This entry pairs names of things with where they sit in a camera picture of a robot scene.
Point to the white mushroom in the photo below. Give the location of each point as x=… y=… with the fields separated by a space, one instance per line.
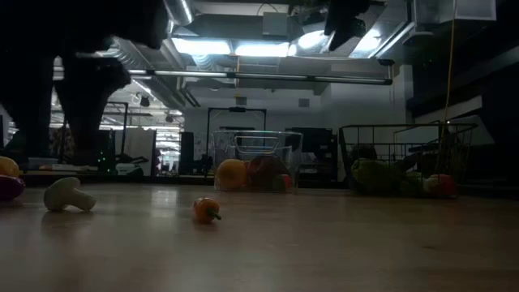
x=67 y=194

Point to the yellow lemon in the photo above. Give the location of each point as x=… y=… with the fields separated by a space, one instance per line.
x=8 y=166

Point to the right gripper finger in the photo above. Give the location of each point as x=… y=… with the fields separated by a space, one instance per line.
x=344 y=24

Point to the black gantry frame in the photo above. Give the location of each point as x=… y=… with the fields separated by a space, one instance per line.
x=237 y=109

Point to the light green chayote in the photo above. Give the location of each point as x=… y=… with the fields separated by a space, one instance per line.
x=377 y=177

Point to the small white garlic bulb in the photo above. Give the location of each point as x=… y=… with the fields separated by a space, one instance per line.
x=430 y=185

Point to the white panel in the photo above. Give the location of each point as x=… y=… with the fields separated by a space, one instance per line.
x=142 y=150

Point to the clear plastic bin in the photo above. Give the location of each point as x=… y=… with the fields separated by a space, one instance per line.
x=259 y=140

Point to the black equipment cabinet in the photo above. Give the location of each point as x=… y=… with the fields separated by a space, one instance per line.
x=316 y=158

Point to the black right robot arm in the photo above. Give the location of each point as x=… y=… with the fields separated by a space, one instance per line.
x=504 y=134

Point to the black aluminium table frame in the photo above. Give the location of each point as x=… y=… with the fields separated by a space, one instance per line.
x=121 y=178

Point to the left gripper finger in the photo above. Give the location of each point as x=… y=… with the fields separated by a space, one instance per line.
x=87 y=117
x=28 y=113

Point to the small orange pepper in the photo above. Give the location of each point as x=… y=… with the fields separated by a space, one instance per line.
x=204 y=209

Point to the dark red apple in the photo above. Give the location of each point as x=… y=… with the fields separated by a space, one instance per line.
x=265 y=172

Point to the orange fruit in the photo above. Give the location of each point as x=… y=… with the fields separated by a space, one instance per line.
x=231 y=174

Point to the long ceiling light bar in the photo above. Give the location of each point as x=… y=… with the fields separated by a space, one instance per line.
x=263 y=76

